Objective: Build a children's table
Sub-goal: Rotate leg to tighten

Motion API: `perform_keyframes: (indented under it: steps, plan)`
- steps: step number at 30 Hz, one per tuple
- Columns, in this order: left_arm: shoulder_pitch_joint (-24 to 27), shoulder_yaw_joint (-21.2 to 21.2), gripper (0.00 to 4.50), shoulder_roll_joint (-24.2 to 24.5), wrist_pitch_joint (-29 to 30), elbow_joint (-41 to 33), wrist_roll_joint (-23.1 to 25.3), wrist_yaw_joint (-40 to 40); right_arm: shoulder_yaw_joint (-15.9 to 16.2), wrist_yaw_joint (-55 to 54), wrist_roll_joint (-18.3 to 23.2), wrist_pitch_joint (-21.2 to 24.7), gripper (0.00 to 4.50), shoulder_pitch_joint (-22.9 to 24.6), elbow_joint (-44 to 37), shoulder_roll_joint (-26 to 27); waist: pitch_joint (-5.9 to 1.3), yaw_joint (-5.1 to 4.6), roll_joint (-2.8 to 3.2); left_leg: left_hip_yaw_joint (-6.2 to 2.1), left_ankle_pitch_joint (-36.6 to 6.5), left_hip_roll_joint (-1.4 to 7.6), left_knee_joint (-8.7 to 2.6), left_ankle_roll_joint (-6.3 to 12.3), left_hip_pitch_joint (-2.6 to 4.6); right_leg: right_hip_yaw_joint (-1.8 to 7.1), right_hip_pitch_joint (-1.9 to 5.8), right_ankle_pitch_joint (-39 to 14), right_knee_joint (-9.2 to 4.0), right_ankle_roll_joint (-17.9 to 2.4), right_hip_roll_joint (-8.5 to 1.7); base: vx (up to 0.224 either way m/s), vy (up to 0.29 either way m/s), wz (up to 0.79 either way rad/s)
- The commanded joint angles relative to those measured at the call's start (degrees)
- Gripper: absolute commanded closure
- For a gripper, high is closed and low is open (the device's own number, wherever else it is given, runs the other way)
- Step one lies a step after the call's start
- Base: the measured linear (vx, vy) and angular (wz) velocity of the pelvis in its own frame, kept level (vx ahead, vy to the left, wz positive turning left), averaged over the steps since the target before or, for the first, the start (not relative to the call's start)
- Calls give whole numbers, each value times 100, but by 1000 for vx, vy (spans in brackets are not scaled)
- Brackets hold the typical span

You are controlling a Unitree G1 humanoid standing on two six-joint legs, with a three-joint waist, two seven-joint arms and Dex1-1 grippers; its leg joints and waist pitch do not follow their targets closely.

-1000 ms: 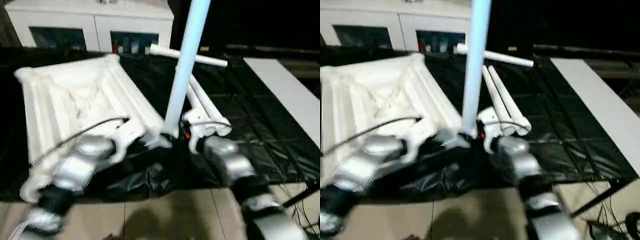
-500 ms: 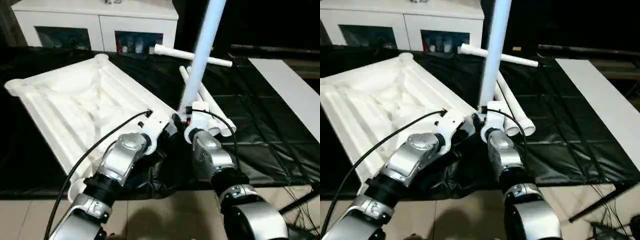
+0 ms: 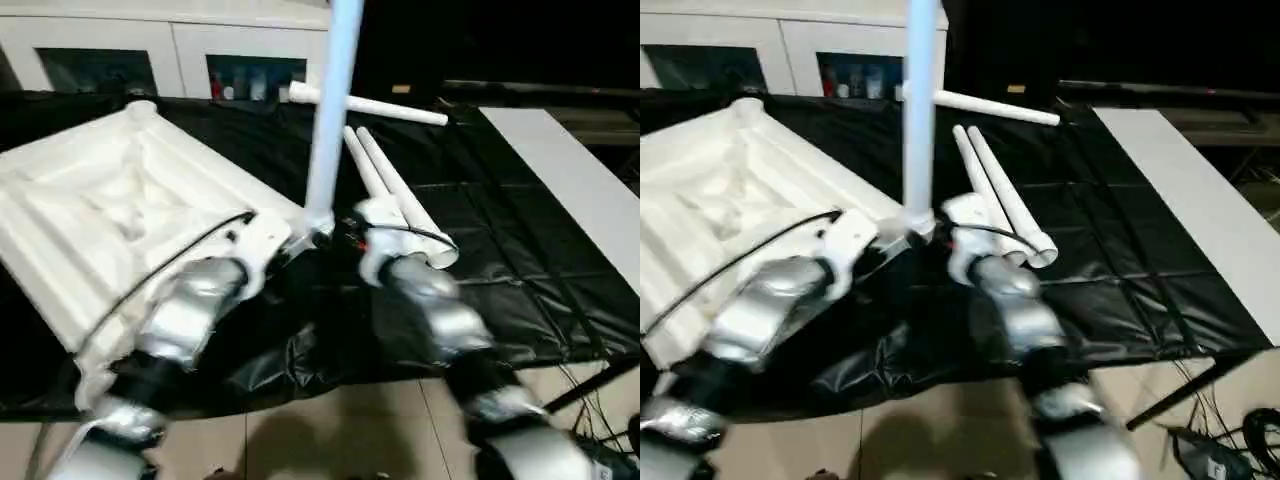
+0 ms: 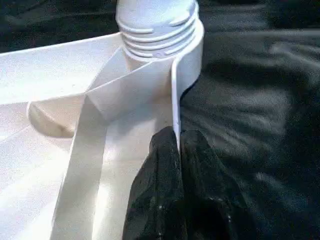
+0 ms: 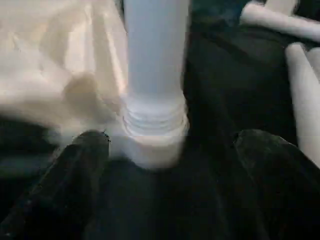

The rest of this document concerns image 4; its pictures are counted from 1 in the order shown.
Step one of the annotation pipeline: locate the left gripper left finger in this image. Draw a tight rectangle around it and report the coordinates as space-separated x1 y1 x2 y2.
122 126 187 240

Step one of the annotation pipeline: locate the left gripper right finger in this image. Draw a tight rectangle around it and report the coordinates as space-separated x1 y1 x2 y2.
181 129 257 240

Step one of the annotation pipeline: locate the white plastic table top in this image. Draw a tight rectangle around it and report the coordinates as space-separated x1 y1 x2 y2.
0 20 206 240

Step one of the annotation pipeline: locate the white plastic table leg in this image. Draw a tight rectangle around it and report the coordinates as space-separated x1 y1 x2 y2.
115 0 201 59

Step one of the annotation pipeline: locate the black mat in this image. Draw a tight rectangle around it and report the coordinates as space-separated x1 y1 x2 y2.
0 0 320 240

